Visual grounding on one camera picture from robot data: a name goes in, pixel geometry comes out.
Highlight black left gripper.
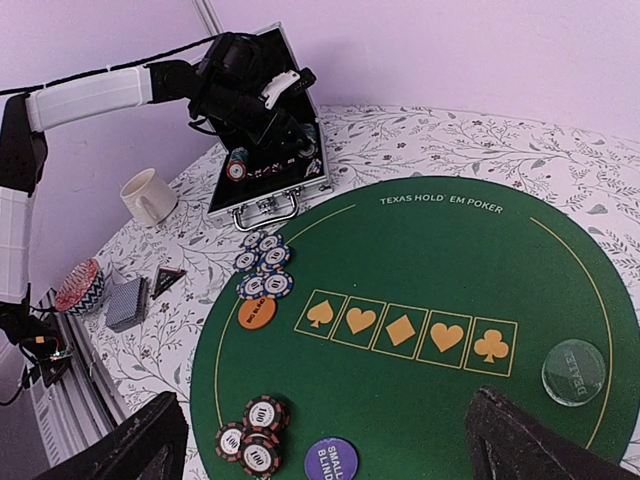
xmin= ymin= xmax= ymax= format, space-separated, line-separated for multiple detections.
xmin=219 ymin=94 xmax=295 ymax=149

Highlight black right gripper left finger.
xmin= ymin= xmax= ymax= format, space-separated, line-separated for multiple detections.
xmin=38 ymin=391 xmax=189 ymax=479

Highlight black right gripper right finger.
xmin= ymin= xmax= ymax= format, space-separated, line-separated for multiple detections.
xmin=465 ymin=386 xmax=638 ymax=479

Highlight green dealer button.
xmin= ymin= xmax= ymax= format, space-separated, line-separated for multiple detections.
xmin=541 ymin=339 xmax=608 ymax=407

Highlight orange big blind button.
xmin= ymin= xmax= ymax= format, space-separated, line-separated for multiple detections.
xmin=238 ymin=297 xmax=277 ymax=330

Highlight purple small blind button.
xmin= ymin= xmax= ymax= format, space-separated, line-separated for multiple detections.
xmin=304 ymin=437 xmax=359 ymax=480

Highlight red black 100 chip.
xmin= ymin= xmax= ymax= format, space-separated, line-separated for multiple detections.
xmin=242 ymin=395 xmax=291 ymax=433

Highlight left poker chip stack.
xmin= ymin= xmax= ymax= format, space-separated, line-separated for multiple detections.
xmin=226 ymin=147 xmax=249 ymax=182

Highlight poker chip stack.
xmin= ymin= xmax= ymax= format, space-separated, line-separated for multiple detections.
xmin=226 ymin=147 xmax=249 ymax=182
xmin=297 ymin=123 xmax=318 ymax=159

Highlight row of dice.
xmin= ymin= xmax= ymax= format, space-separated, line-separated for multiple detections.
xmin=247 ymin=158 xmax=296 ymax=178

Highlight right poker chip stack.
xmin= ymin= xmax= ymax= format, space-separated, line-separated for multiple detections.
xmin=297 ymin=123 xmax=318 ymax=159

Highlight aluminium poker chip case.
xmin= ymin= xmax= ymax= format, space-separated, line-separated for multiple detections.
xmin=198 ymin=24 xmax=331 ymax=229

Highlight blue chips in case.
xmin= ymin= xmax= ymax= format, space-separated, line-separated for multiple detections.
xmin=305 ymin=158 xmax=323 ymax=177

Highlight white ceramic mug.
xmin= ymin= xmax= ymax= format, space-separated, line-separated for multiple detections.
xmin=120 ymin=168 xmax=178 ymax=227

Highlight black triangular card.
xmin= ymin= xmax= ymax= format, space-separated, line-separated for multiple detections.
xmin=151 ymin=267 xmax=186 ymax=300

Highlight red patterned bowl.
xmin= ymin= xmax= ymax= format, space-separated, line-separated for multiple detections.
xmin=54 ymin=258 xmax=105 ymax=316

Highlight round green poker mat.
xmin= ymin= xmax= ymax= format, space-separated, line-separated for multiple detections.
xmin=190 ymin=177 xmax=639 ymax=479

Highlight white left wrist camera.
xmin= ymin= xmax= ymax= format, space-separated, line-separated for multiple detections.
xmin=260 ymin=68 xmax=317 ymax=110

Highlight aluminium front rail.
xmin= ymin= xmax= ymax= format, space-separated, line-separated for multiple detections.
xmin=29 ymin=290 xmax=131 ymax=466

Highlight left aluminium frame post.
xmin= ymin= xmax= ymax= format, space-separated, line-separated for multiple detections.
xmin=192 ymin=0 xmax=224 ymax=35

